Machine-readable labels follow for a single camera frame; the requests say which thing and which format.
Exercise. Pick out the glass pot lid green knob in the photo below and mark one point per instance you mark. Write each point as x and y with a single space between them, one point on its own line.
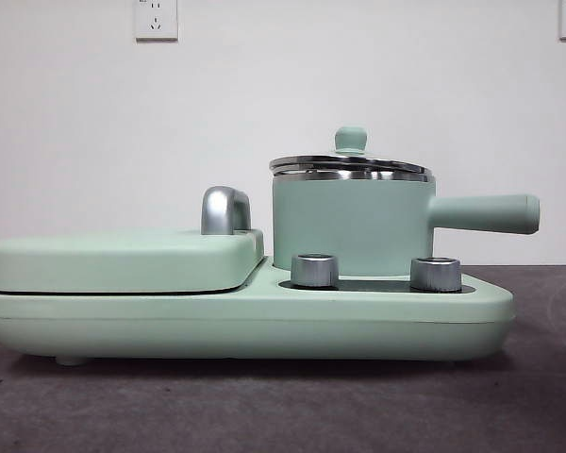
350 138

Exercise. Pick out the silver control knob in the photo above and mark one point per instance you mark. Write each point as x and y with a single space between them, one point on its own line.
313 271
434 274

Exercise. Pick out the green griddle lid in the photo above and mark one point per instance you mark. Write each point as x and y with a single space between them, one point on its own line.
122 264

